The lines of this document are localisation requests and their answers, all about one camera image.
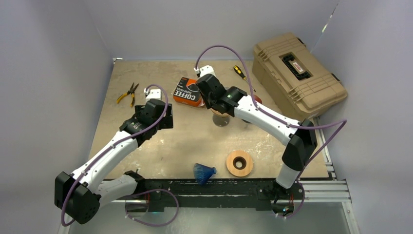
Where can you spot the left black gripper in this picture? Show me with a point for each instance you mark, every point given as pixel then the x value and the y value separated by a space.
pixel 166 123

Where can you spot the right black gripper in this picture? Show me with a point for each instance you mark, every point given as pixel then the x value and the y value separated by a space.
pixel 207 104

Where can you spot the orange coffee filter box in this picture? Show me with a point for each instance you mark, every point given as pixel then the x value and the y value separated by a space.
pixel 187 92

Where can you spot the grey glass carafe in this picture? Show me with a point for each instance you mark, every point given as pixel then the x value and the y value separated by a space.
pixel 221 120

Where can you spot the red black coffee carafe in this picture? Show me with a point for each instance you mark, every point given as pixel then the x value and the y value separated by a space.
pixel 257 99

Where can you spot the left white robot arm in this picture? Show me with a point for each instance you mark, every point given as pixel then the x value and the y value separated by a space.
pixel 81 193

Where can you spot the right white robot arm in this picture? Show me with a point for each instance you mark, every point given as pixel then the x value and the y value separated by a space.
pixel 298 137

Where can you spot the lower blue glass dripper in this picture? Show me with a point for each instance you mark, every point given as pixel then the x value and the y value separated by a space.
pixel 203 173

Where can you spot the yellow black screwdriver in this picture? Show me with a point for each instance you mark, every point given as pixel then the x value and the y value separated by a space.
pixel 243 76

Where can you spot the tan plastic tool case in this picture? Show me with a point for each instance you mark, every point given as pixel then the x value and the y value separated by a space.
pixel 297 82

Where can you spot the yellow handled pliers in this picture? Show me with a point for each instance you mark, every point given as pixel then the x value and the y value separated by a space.
pixel 130 92

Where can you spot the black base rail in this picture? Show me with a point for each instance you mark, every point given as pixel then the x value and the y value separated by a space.
pixel 261 194

